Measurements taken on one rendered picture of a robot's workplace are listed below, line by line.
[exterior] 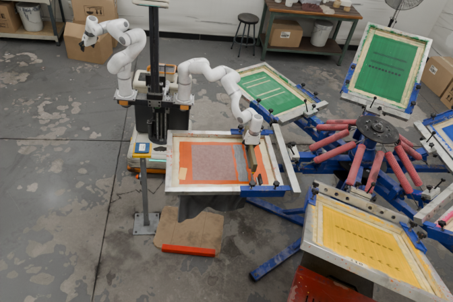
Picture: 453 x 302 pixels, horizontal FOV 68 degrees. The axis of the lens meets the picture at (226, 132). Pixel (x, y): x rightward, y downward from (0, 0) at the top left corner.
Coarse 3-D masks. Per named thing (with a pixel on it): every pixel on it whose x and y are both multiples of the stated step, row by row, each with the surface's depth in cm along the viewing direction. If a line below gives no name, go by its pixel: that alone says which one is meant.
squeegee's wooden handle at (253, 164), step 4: (248, 128) 241; (244, 132) 245; (248, 148) 230; (252, 148) 226; (248, 152) 230; (252, 152) 223; (252, 156) 221; (252, 160) 218; (256, 160) 218; (252, 164) 218; (256, 164) 216; (252, 168) 218; (256, 168) 218
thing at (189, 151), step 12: (180, 144) 246; (192, 144) 248; (204, 144) 250; (216, 144) 251; (228, 144) 253; (240, 144) 254; (180, 156) 237; (192, 156) 239; (204, 156) 240; (216, 156) 242; (228, 156) 243
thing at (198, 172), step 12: (192, 168) 230; (204, 168) 232; (216, 168) 233; (228, 168) 235; (264, 168) 239; (180, 180) 221; (192, 180) 222; (204, 180) 224; (216, 180) 225; (228, 180) 226; (264, 180) 231
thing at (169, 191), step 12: (168, 132) 249; (180, 132) 251; (192, 132) 253; (204, 132) 254; (216, 132) 256; (228, 132) 258; (168, 144) 240; (168, 156) 231; (168, 168) 223; (276, 168) 236; (168, 180) 215; (276, 180) 228; (168, 192) 209; (180, 192) 211; (192, 192) 212; (204, 192) 213; (216, 192) 214; (228, 192) 216; (240, 192) 217
